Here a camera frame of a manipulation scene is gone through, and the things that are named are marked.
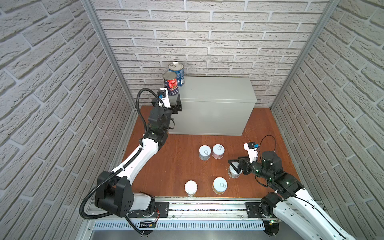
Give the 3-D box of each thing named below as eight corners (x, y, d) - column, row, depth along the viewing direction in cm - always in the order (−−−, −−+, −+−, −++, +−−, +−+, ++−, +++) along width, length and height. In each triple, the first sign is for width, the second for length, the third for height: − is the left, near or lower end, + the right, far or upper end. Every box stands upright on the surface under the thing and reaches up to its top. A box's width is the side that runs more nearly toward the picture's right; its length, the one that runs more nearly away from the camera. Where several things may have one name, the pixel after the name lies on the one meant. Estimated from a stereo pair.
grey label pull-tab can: (198, 160, 93) (199, 156, 88) (198, 149, 98) (198, 145, 93) (210, 160, 93) (211, 156, 88) (210, 150, 98) (210, 145, 93)
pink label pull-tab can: (212, 159, 94) (213, 154, 89) (211, 148, 99) (212, 143, 94) (223, 159, 94) (225, 155, 89) (222, 148, 99) (224, 143, 94)
